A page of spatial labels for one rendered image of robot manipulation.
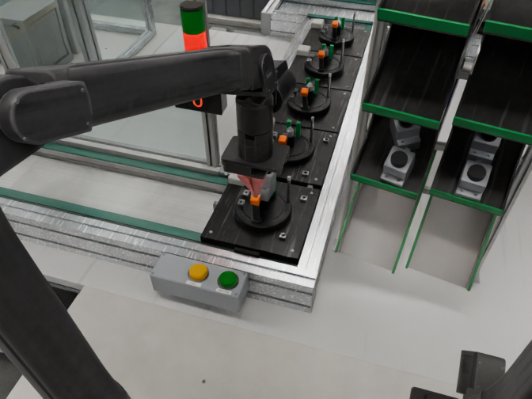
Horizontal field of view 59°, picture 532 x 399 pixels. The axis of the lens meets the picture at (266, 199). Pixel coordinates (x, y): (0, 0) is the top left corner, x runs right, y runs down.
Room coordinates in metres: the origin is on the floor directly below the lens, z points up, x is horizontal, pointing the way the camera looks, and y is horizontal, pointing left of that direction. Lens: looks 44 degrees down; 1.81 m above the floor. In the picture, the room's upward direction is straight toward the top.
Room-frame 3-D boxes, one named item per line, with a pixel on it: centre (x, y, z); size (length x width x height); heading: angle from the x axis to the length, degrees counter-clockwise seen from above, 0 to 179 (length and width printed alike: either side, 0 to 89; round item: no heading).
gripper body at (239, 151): (0.61, 0.02, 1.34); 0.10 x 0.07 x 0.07; 73
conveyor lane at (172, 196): (0.92, 0.29, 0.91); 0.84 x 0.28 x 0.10; 73
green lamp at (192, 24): (0.98, 0.16, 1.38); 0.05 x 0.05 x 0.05
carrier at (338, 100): (1.30, -0.14, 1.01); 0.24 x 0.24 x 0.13; 73
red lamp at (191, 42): (0.98, 0.16, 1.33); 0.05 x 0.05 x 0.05
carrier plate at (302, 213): (0.82, 0.01, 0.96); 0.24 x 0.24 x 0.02; 73
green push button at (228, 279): (0.61, 0.08, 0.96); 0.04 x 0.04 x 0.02
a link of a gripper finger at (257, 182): (0.61, 0.03, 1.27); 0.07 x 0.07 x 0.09; 73
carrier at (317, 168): (1.06, -0.07, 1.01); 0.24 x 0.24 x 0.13; 73
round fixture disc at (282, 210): (0.82, 0.01, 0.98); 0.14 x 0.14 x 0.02
